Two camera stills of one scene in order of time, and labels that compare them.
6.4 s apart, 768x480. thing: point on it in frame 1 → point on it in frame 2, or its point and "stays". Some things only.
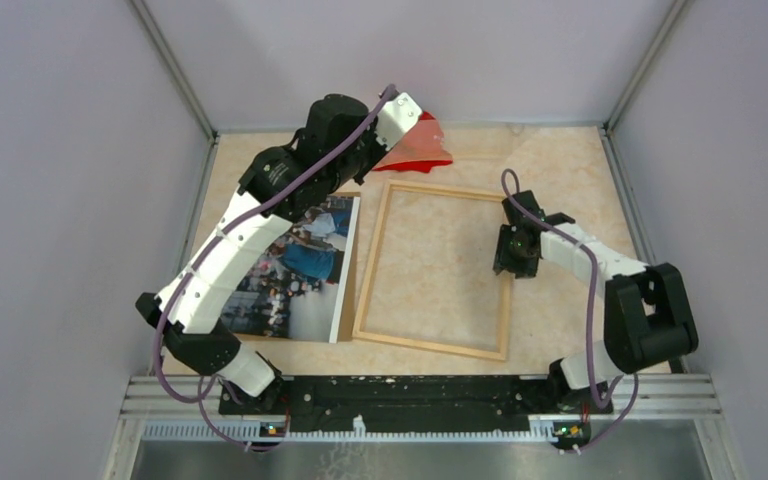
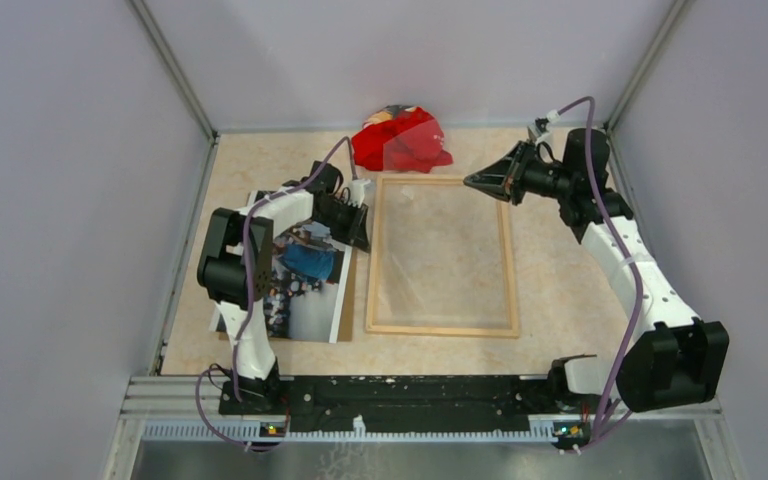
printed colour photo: x=297 y=291 stays
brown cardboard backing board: x=346 y=314 stays
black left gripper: x=378 y=151 → x=355 y=233
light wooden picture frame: x=505 y=283 → x=374 y=255
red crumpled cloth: x=421 y=149 stays
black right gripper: x=504 y=262 → x=496 y=179
